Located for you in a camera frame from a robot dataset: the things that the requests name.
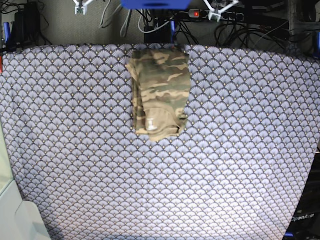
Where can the camouflage T-shirt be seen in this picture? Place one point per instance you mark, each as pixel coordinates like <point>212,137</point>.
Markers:
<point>161,84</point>

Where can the purple fan-pattern tablecloth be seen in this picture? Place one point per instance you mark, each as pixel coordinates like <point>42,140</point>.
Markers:
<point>237,170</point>

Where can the black power strip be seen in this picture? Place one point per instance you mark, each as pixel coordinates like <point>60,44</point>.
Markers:
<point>226,16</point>

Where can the black power adapter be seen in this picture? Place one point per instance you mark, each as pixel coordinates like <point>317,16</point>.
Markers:
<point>27,23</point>

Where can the white plastic bin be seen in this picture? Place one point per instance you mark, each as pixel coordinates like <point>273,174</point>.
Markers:
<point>19,219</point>

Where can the black OpenArm case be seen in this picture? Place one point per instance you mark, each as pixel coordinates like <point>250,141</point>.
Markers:
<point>305,223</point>

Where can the blue plastic mount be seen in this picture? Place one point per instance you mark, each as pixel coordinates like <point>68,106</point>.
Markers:
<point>155,4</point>

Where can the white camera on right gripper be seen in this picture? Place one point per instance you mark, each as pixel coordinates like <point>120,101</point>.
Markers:
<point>81,6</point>

